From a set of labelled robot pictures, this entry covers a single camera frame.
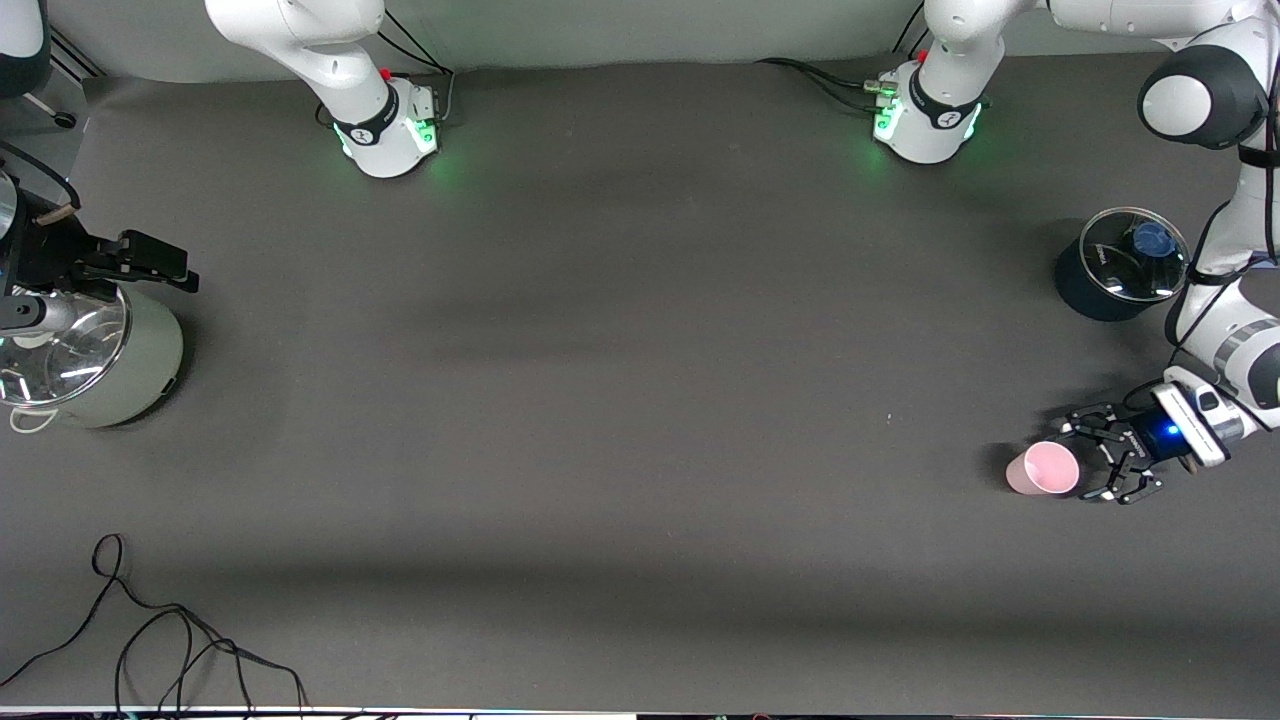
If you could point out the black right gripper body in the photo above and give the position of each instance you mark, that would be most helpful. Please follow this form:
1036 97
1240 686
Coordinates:
42 258

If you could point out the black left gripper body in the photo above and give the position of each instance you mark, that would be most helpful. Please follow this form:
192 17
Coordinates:
1146 444

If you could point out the pink plastic cup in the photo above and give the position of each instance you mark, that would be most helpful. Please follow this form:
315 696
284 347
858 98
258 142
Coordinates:
1040 472

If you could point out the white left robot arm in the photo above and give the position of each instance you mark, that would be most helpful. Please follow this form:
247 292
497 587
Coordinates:
1190 95

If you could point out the pale green cooking pot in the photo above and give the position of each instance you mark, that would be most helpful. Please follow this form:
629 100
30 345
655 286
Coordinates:
140 370

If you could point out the glass lid with steel knob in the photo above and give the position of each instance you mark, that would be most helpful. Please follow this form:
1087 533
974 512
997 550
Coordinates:
85 360

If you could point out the dark blue saucepan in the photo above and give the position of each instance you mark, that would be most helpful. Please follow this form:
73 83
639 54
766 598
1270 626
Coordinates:
1085 292

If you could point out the black caster wheel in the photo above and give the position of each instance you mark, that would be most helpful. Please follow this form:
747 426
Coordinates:
65 119

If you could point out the glass lid with blue knob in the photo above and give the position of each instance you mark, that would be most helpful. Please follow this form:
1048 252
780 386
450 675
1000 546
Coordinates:
1135 270

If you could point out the dark grey table mat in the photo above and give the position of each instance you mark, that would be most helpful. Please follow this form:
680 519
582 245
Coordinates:
640 400

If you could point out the aluminium frame rail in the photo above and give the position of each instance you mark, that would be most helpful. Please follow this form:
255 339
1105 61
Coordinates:
70 55

